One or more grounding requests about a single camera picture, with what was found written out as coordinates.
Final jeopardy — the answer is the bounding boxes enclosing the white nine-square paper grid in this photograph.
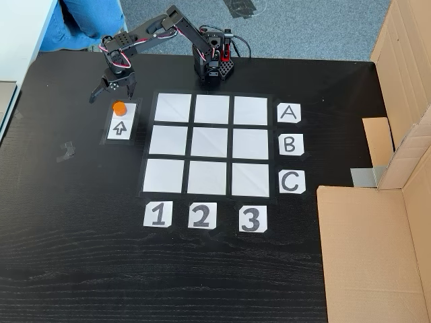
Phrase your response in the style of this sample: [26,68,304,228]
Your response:
[136,90,279,203]

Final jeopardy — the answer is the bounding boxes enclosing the white arrow paper sheet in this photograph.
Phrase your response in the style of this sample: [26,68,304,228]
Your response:
[100,98,144,146]

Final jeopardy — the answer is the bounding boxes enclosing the person's leg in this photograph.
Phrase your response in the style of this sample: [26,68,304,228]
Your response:
[40,0,129,53]

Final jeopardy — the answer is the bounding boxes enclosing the dark tape scraps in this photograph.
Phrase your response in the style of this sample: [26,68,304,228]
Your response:
[57,141,77,163]

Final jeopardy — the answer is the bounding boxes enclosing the white side table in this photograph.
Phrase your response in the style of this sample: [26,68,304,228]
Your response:
[0,0,63,142]

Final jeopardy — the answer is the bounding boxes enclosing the black red bar clamp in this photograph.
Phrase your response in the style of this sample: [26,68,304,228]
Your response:
[220,28,235,64]

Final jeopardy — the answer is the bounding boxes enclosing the paper label number 1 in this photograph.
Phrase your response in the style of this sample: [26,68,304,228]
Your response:
[143,201,173,229]

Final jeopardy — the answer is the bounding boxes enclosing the black tape patch on carpet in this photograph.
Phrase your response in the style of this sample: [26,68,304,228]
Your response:
[225,0,267,20]

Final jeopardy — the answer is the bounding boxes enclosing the paper label number 2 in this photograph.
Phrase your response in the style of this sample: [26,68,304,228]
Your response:
[187,201,218,229]

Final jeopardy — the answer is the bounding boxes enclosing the paper label letter B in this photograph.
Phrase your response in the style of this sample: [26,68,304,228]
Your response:
[279,133,305,155]

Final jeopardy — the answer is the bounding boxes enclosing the paper label number 3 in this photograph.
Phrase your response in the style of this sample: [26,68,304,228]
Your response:
[238,205,269,233]

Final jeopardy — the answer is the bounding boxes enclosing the paper label letter C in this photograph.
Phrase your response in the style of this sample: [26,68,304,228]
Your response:
[279,170,306,194]

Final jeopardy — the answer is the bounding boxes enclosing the brown cardboard screen small flap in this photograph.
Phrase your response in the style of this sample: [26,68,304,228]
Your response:
[362,0,431,189]

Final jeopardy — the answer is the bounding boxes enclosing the brown cardboard screen large flap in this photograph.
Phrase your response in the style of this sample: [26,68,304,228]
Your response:
[316,185,431,323]

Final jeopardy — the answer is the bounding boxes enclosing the black power cable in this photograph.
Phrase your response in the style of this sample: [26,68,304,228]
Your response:
[231,35,253,59]

